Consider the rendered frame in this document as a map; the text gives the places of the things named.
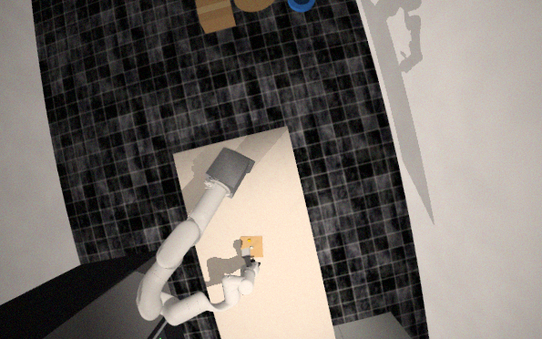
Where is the tan square mat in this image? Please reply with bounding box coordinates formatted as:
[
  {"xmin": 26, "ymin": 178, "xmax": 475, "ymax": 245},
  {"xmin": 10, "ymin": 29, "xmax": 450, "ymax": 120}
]
[{"xmin": 240, "ymin": 236, "xmax": 263, "ymax": 258}]

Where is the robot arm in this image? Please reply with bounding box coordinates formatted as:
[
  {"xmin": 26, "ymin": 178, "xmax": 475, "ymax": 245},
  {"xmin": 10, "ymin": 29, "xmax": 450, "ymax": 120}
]
[{"xmin": 137, "ymin": 179, "xmax": 256, "ymax": 325}]

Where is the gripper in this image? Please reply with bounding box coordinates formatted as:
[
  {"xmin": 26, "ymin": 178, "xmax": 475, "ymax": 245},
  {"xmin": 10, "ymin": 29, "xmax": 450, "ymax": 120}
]
[{"xmin": 240, "ymin": 258, "xmax": 261, "ymax": 277}]

